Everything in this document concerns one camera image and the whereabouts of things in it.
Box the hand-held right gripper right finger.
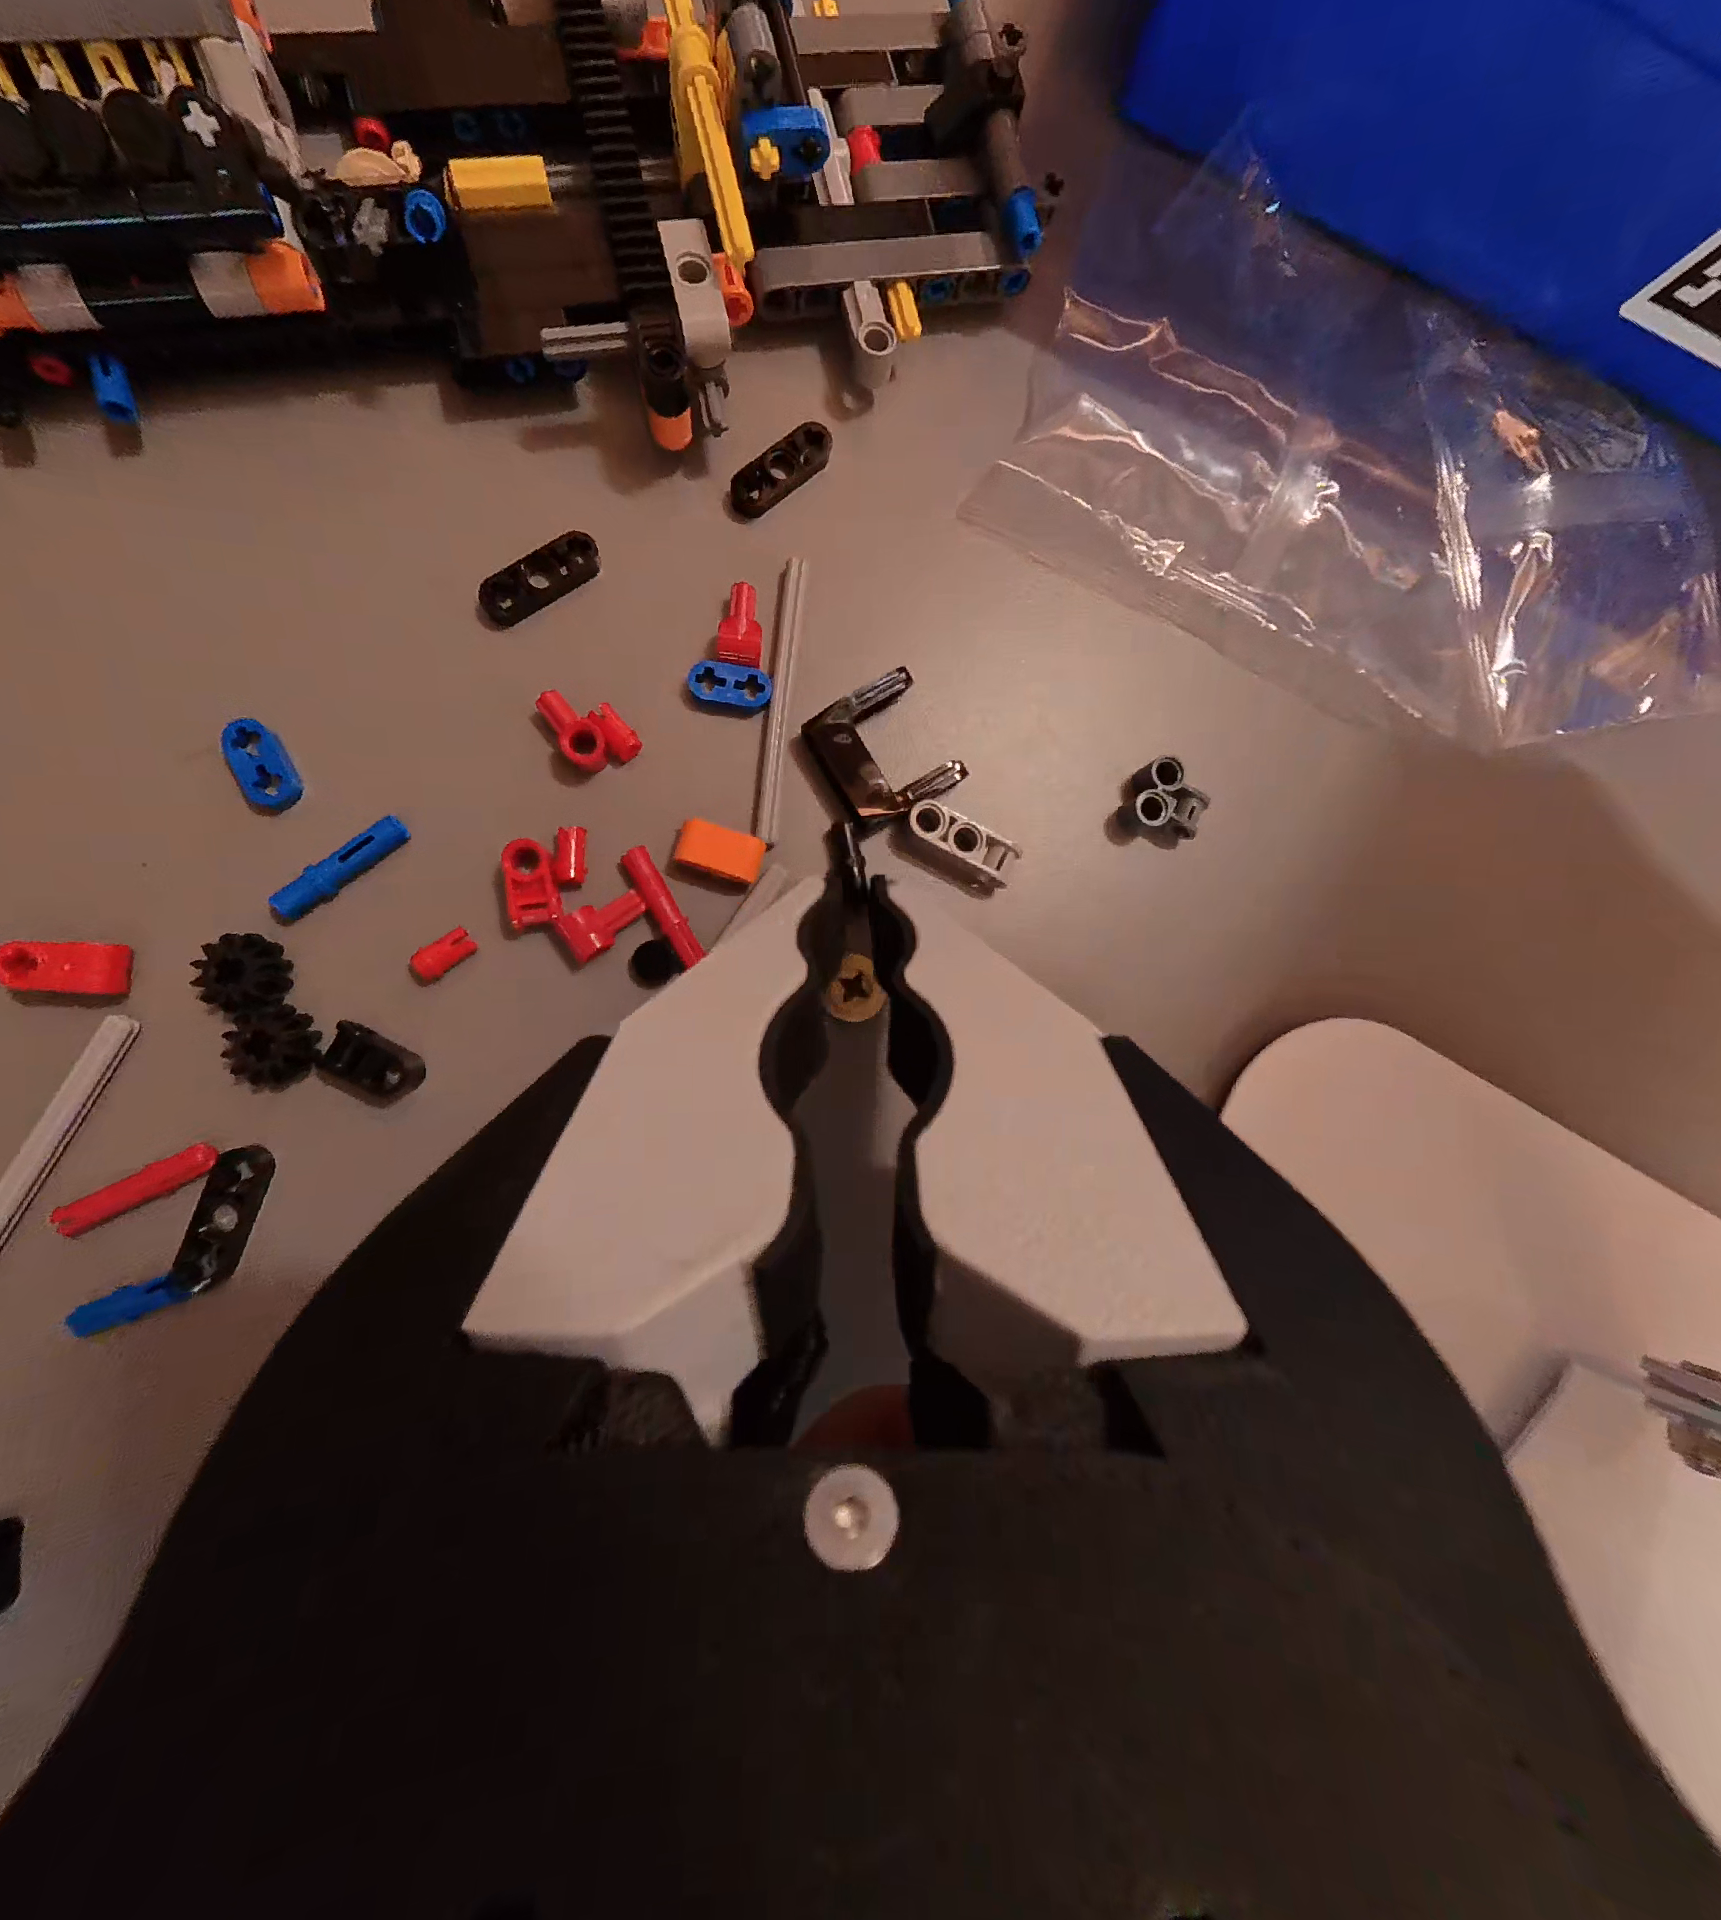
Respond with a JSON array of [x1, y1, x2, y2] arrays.
[[872, 876, 1251, 1421]]

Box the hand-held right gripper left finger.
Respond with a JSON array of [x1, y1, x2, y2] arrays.
[[463, 876, 833, 1421]]

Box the black angled lego connector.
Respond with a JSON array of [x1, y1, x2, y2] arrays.
[[314, 1020, 426, 1106]]

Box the orange lego piece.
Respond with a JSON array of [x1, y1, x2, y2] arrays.
[[673, 814, 771, 892]]

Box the light grey lego connector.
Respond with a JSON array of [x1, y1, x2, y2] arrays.
[[905, 799, 1026, 895]]

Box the black lego gear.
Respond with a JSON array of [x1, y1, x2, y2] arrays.
[[221, 1004, 318, 1088], [189, 933, 294, 1014]]

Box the dark grey lego connector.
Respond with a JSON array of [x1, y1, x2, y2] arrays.
[[1114, 757, 1211, 843]]

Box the black thin lego liftarm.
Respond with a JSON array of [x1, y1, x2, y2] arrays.
[[170, 1144, 276, 1296]]

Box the long blue lego pin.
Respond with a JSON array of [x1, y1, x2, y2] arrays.
[[268, 814, 409, 926]]

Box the red lego cross connector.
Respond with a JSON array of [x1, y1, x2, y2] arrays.
[[536, 691, 644, 772]]

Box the red lego pin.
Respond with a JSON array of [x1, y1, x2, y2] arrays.
[[52, 1144, 221, 1239]]

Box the long grey lego axle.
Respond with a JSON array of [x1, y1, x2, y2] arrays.
[[0, 1014, 138, 1343]]

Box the partly built lego model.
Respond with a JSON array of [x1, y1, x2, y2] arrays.
[[0, 0, 1055, 448]]

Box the white tray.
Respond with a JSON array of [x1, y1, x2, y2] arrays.
[[1220, 1014, 1721, 1860]]

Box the clear plastic bag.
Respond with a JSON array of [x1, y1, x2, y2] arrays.
[[954, 109, 1721, 750]]

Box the blue storage bin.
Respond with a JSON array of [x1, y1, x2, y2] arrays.
[[1114, 0, 1721, 495]]

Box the black lego bracket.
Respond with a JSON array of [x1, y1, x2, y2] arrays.
[[801, 665, 972, 839]]

